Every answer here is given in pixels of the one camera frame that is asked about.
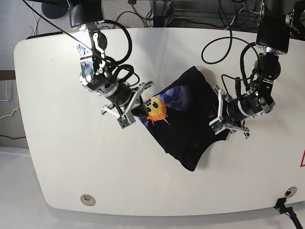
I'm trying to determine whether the black round stand base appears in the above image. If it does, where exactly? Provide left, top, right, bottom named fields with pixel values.
left=41, top=0, right=69, bottom=19

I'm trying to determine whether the silver table grommet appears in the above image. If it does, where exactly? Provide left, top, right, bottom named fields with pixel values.
left=80, top=194, right=96, bottom=207
left=285, top=187, right=297, bottom=198

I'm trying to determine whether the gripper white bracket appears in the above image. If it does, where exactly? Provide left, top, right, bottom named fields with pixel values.
left=101, top=82, right=154, bottom=129
left=208, top=85, right=250, bottom=141

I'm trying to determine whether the black T-shirt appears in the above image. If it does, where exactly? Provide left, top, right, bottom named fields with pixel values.
left=140, top=66, right=218, bottom=172

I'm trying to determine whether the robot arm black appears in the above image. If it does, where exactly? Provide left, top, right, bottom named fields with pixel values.
left=209, top=0, right=298, bottom=137
left=67, top=0, right=153, bottom=129

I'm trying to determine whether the silver table grommet left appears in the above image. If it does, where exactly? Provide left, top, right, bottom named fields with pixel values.
left=80, top=194, right=96, bottom=207

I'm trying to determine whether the white floor cable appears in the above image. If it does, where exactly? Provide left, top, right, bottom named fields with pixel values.
left=0, top=80, right=9, bottom=102

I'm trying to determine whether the silver table grommet right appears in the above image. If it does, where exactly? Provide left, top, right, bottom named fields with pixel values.
left=285, top=187, right=297, bottom=198

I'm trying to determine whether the aluminium frame post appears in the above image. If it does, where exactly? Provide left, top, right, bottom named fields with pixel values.
left=150, top=0, right=172, bottom=28

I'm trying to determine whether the black clamp with cable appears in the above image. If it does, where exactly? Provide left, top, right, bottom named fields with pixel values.
left=274, top=198, right=303, bottom=229

